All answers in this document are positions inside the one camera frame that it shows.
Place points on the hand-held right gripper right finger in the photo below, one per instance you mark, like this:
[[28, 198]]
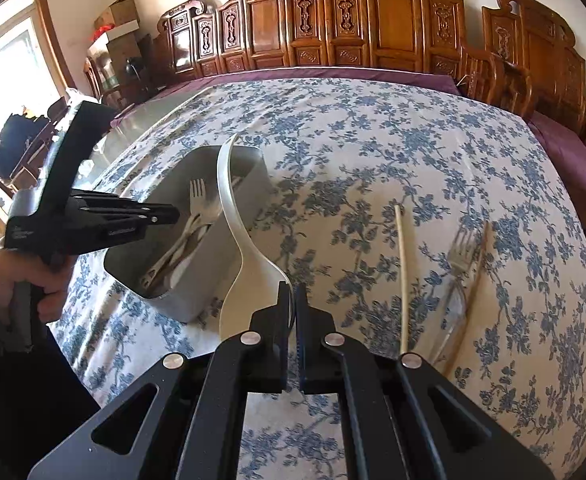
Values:
[[333, 360]]

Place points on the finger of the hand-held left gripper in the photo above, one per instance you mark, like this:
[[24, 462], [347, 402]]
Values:
[[138, 211], [118, 230]]

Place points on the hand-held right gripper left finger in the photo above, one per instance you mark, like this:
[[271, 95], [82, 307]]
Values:
[[268, 355]]

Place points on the white plastic fork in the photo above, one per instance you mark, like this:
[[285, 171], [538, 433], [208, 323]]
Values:
[[198, 195]]

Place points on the large white plastic spoon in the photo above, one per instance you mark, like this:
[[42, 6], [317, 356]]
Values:
[[245, 290]]

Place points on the small white plastic spoon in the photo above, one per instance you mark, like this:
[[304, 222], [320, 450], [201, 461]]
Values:
[[180, 270]]

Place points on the grey metal rectangular container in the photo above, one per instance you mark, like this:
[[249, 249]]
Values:
[[173, 310]]

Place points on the person's left forearm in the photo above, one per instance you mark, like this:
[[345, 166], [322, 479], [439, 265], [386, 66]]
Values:
[[23, 385]]

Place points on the wooden dining chair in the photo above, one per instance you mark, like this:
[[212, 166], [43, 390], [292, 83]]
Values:
[[38, 145]]

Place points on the dark cloth pile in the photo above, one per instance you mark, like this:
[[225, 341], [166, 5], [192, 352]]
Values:
[[15, 135]]

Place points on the wooden cabinet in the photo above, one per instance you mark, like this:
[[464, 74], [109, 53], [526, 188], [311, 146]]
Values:
[[118, 67]]

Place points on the black desk lamp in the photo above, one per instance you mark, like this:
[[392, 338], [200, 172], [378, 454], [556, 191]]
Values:
[[134, 72]]

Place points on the wooden chopstick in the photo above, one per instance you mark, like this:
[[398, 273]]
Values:
[[401, 280]]

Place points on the white flat box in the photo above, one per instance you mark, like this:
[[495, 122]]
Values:
[[118, 35]]

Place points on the brown cardboard box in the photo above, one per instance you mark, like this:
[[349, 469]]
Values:
[[118, 12]]

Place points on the clear plastic fork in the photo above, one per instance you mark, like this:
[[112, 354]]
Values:
[[476, 250], [460, 265]]

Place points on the blue floral tablecloth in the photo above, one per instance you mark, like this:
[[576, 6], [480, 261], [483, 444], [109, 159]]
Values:
[[373, 160]]

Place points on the long carved wooden sofa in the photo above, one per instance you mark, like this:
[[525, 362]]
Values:
[[323, 15]]

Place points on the long purple sofa cushion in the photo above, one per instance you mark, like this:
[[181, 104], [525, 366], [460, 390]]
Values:
[[373, 74]]

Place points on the purple armchair cushion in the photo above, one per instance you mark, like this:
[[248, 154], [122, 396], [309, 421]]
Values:
[[563, 145]]

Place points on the carved wooden armchair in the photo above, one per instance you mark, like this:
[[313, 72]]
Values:
[[538, 35]]

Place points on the wooden door frame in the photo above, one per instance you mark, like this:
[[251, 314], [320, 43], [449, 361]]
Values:
[[53, 25]]

